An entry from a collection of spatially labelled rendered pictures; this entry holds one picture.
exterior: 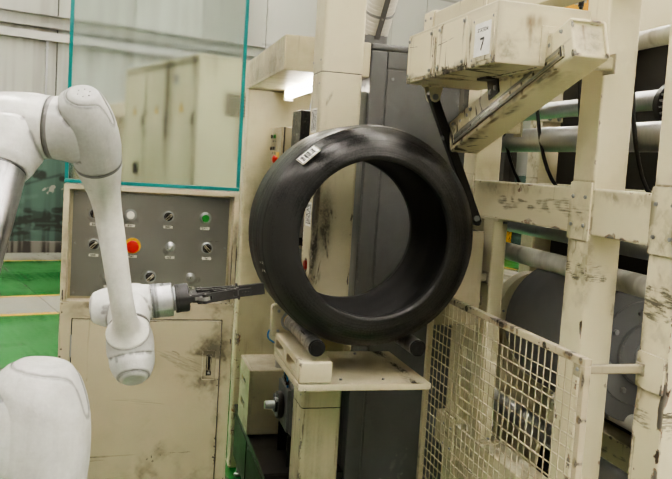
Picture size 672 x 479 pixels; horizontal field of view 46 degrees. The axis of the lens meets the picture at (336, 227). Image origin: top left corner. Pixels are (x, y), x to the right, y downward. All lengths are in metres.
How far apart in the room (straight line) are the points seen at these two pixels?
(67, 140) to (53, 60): 9.37
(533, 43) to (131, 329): 1.16
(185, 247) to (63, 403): 1.31
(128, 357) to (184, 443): 0.87
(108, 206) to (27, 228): 9.11
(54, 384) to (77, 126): 0.53
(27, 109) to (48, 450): 0.68
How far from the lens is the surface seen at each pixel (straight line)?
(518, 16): 1.94
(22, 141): 1.68
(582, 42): 1.90
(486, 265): 2.56
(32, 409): 1.39
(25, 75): 10.95
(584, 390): 1.79
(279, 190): 2.01
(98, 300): 2.06
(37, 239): 10.95
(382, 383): 2.14
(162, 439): 2.73
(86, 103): 1.65
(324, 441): 2.55
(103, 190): 1.77
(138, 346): 1.93
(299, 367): 2.07
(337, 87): 2.40
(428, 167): 2.08
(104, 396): 2.68
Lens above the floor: 1.38
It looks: 4 degrees down
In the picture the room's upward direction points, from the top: 4 degrees clockwise
